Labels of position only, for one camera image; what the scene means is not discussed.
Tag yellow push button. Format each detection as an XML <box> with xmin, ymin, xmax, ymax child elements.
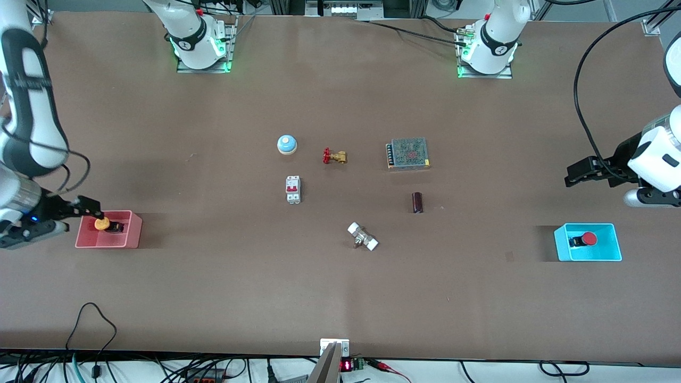
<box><xmin>94</xmin><ymin>215</ymin><xmax>126</xmax><ymax>234</ymax></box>

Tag pink plastic box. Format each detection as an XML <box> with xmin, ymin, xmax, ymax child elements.
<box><xmin>75</xmin><ymin>210</ymin><xmax>143</xmax><ymax>249</ymax></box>

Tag blue plastic box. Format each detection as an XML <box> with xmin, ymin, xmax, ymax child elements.
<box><xmin>554</xmin><ymin>223</ymin><xmax>622</xmax><ymax>262</ymax></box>

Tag metal mesh power supply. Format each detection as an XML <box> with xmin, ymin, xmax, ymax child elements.
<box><xmin>386</xmin><ymin>137</ymin><xmax>431</xmax><ymax>171</ymax></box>

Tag black orange power strip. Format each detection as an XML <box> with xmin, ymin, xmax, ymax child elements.
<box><xmin>182</xmin><ymin>369</ymin><xmax>225</xmax><ymax>383</ymax></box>

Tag metal fitting white caps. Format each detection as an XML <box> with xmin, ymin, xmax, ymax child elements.
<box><xmin>347</xmin><ymin>222</ymin><xmax>379</xmax><ymax>252</ymax></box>

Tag red clip lead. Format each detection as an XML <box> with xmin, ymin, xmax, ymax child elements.
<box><xmin>366</xmin><ymin>360</ymin><xmax>411</xmax><ymax>383</ymax></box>

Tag grey metal bar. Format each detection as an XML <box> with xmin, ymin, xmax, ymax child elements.
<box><xmin>307</xmin><ymin>343</ymin><xmax>342</xmax><ymax>383</ymax></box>

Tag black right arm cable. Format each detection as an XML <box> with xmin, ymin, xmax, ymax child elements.
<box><xmin>0</xmin><ymin>121</ymin><xmax>92</xmax><ymax>195</ymax></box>

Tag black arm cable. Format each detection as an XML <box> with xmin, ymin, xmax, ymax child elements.
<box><xmin>0</xmin><ymin>121</ymin><xmax>92</xmax><ymax>195</ymax></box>
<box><xmin>573</xmin><ymin>6</ymin><xmax>681</xmax><ymax>172</ymax></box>

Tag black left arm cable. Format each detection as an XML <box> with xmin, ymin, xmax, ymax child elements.
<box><xmin>573</xmin><ymin>6</ymin><xmax>681</xmax><ymax>172</ymax></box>

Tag black looped cable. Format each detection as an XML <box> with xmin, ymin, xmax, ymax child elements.
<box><xmin>65</xmin><ymin>302</ymin><xmax>118</xmax><ymax>383</ymax></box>

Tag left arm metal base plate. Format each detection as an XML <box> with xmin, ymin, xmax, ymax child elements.
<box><xmin>456</xmin><ymin>28</ymin><xmax>513</xmax><ymax>80</ymax></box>

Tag black coiled cable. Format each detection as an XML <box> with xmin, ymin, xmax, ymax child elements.
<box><xmin>539</xmin><ymin>360</ymin><xmax>590</xmax><ymax>377</ymax></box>

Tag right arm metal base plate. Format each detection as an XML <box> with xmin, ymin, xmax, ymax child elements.
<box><xmin>176</xmin><ymin>16</ymin><xmax>238</xmax><ymax>74</ymax></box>

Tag black base power cable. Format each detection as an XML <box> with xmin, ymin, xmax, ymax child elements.
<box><xmin>366</xmin><ymin>19</ymin><xmax>470</xmax><ymax>47</ymax></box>

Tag white mounting bracket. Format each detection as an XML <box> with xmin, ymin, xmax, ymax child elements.
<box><xmin>320</xmin><ymin>338</ymin><xmax>351</xmax><ymax>357</ymax></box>

